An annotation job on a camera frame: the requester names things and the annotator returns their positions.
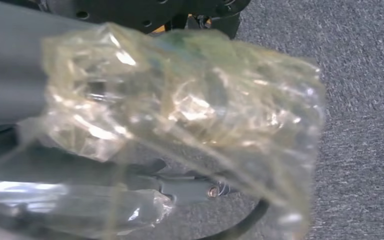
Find clear crumpled plastic wrap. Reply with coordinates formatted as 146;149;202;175
0;22;327;240

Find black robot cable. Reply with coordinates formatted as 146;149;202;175
198;198;271;240

